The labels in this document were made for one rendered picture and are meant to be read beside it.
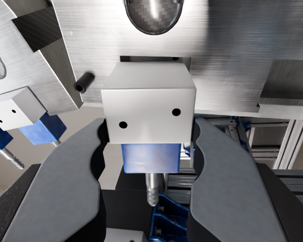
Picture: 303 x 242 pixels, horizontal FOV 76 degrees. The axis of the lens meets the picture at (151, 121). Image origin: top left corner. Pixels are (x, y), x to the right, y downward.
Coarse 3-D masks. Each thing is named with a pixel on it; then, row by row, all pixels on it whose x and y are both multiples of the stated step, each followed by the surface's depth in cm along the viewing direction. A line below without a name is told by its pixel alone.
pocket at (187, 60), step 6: (120, 60) 15; (126, 60) 17; (132, 60) 18; (138, 60) 18; (144, 60) 17; (150, 60) 17; (156, 60) 17; (162, 60) 17; (168, 60) 17; (174, 60) 17; (180, 60) 17; (186, 60) 17; (186, 66) 17
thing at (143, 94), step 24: (120, 72) 12; (144, 72) 12; (168, 72) 12; (120, 96) 10; (144, 96) 10; (168, 96) 10; (192, 96) 10; (120, 120) 11; (144, 120) 11; (168, 120) 11; (192, 120) 11; (144, 144) 14; (168, 144) 13; (144, 168) 15; (168, 168) 15
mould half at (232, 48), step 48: (96, 0) 13; (192, 0) 12; (240, 0) 11; (288, 0) 11; (96, 48) 15; (144, 48) 14; (192, 48) 14; (240, 48) 13; (288, 48) 13; (96, 96) 17; (240, 96) 15
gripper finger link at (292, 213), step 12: (264, 168) 8; (264, 180) 7; (276, 180) 7; (276, 192) 7; (288, 192) 7; (276, 204) 6; (288, 204) 6; (300, 204) 6; (288, 216) 6; (300, 216) 6; (288, 228) 6; (300, 228) 6; (288, 240) 5; (300, 240) 5
